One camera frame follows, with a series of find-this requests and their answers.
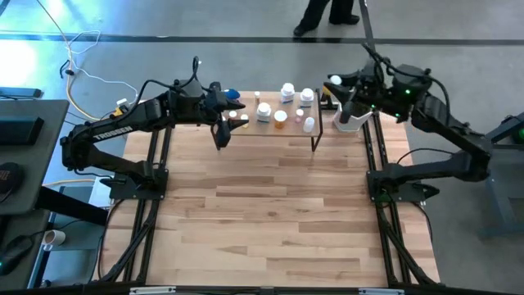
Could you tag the white bottle blue label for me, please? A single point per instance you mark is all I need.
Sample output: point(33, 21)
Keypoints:
point(306, 96)

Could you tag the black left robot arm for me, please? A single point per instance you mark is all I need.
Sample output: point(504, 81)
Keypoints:
point(114, 133)

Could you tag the white cup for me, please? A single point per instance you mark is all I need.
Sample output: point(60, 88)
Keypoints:
point(54, 239)

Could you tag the black desk bar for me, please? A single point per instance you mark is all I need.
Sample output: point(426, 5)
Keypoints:
point(69, 205)

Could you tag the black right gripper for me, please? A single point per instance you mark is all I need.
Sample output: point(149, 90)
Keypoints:
point(374, 92)

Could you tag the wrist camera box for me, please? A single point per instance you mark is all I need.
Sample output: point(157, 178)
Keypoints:
point(190, 88)
point(411, 75)

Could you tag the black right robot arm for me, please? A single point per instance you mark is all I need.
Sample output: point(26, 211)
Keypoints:
point(450, 131)

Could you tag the large amber pill bottle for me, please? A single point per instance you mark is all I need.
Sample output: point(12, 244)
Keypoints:
point(280, 118)

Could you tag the black round cap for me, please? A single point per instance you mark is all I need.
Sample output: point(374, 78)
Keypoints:
point(10, 182)

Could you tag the white Melatonin bottle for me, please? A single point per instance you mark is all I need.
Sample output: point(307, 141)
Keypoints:
point(287, 91)

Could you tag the wooden shelf black legs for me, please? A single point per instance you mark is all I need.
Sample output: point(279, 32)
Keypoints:
point(282, 131)

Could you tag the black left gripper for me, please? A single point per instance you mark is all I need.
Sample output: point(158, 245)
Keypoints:
point(215, 104)

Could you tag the person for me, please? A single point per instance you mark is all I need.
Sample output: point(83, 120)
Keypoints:
point(315, 12)

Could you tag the grey desk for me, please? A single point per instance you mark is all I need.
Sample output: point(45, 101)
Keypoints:
point(49, 123)

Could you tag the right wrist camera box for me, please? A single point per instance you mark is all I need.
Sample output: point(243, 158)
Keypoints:
point(411, 75)

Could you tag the black table frame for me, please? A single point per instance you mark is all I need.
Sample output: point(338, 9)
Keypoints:
point(386, 241)

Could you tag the Tums bottle blue cap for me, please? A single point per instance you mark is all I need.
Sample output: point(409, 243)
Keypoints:
point(233, 93)

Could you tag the black computer mouse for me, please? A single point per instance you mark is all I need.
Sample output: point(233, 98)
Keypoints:
point(14, 254)

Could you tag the tiny amber vial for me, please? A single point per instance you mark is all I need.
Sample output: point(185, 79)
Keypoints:
point(256, 98)

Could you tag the slim white text-label bottle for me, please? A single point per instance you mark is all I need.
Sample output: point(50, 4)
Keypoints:
point(309, 124)

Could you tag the white power strip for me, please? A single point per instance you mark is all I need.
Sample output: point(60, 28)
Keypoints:
point(100, 192)

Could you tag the black keyboard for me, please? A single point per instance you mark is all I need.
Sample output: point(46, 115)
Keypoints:
point(20, 131)

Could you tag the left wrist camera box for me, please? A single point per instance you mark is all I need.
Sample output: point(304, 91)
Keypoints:
point(190, 88)

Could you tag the grey desk frame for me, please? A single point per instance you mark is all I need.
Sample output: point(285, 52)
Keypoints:
point(503, 205)

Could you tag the white power plug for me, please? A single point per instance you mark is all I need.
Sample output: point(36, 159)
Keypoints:
point(121, 102)

